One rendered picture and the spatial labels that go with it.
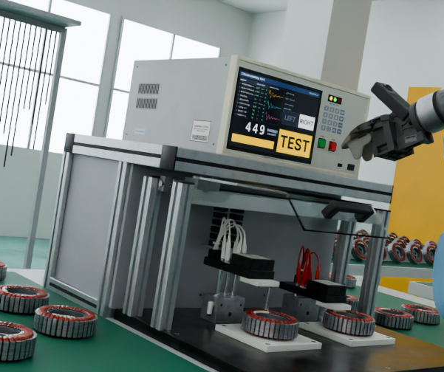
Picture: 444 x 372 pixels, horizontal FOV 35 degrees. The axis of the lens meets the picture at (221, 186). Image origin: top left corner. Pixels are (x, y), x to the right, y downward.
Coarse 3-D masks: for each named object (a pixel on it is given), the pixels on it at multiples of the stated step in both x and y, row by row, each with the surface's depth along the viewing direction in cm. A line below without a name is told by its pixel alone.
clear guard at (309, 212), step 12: (216, 180) 136; (276, 192) 124; (288, 192) 122; (300, 192) 149; (300, 204) 122; (312, 204) 124; (324, 204) 127; (300, 216) 119; (312, 216) 122; (336, 216) 126; (348, 216) 129; (372, 216) 134; (312, 228) 119; (324, 228) 121; (336, 228) 124; (348, 228) 126; (360, 228) 129; (372, 228) 131; (384, 228) 134
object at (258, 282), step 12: (216, 264) 146; (228, 264) 143; (240, 264) 141; (252, 264) 139; (264, 264) 141; (228, 276) 148; (240, 276) 141; (252, 276) 139; (264, 276) 141; (216, 288) 146
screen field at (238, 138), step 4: (232, 136) 142; (236, 136) 143; (240, 136) 144; (244, 136) 144; (232, 140) 142; (236, 140) 143; (240, 140) 144; (244, 140) 145; (248, 140) 145; (252, 140) 146; (256, 140) 147; (260, 140) 147; (264, 140) 148; (248, 144) 145; (252, 144) 146; (256, 144) 147; (260, 144) 148; (264, 144) 148; (268, 144) 149; (272, 144) 150; (272, 148) 150
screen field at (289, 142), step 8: (280, 136) 151; (288, 136) 153; (296, 136) 154; (304, 136) 156; (280, 144) 151; (288, 144) 153; (296, 144) 154; (304, 144) 156; (280, 152) 152; (288, 152) 153; (296, 152) 155; (304, 152) 156
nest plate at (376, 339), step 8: (304, 328) 152; (312, 328) 151; (320, 328) 150; (328, 328) 151; (328, 336) 147; (336, 336) 146; (344, 336) 146; (352, 336) 148; (360, 336) 149; (368, 336) 150; (376, 336) 152; (384, 336) 153; (344, 344) 144; (352, 344) 143; (360, 344) 144; (368, 344) 146; (376, 344) 148; (384, 344) 150
